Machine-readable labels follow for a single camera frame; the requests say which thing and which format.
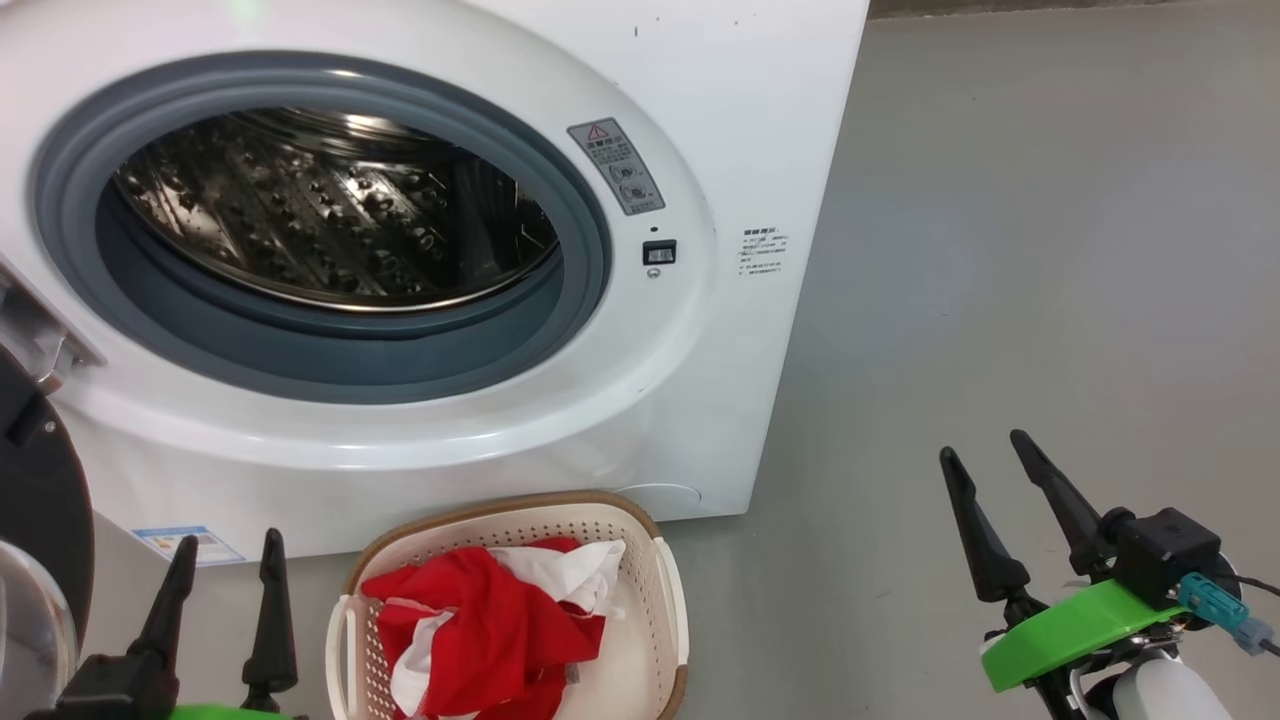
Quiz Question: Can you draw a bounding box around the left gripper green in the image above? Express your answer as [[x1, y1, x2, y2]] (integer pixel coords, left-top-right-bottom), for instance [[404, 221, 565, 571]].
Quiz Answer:
[[128, 528, 306, 720]]

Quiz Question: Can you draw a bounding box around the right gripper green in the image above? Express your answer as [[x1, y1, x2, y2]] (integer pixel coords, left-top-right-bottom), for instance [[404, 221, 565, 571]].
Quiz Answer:
[[940, 430, 1193, 693]]

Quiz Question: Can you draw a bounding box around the black round washer door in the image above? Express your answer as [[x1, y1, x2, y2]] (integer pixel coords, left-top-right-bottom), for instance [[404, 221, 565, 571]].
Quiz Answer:
[[0, 345, 96, 720]]

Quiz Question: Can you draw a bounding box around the red and white garment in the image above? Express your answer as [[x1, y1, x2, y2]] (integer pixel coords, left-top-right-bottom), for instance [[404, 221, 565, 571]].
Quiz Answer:
[[360, 537, 626, 720]]

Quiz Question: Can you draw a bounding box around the metal door hinge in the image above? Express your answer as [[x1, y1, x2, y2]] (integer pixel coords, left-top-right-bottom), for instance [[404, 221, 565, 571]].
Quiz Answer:
[[0, 255, 106, 391]]

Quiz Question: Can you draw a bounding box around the cream perforated basket brown rim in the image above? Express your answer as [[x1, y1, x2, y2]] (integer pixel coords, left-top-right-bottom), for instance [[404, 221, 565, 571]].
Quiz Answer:
[[325, 490, 691, 720]]

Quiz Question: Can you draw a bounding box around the white front-load washing machine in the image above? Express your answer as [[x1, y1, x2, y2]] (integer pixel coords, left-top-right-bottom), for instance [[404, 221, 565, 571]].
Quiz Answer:
[[0, 0, 871, 566]]

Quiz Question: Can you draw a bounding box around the blue energy label sticker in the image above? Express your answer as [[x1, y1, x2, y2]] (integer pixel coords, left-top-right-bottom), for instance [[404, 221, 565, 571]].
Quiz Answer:
[[132, 526, 246, 567]]

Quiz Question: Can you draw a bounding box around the round white filter cover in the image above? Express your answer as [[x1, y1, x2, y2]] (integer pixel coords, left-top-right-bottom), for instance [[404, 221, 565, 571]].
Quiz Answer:
[[615, 484, 703, 516]]

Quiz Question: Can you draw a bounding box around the grey warning sticker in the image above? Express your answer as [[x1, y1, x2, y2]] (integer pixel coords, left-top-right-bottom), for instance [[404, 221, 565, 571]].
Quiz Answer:
[[567, 118, 666, 216]]

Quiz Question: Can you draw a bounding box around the teal cable connector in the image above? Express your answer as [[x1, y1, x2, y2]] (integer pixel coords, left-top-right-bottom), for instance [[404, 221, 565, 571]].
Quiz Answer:
[[1178, 573, 1276, 656]]

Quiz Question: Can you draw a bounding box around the thin black cable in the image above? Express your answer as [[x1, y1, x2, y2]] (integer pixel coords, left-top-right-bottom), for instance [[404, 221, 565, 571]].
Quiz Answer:
[[1222, 572, 1280, 657]]

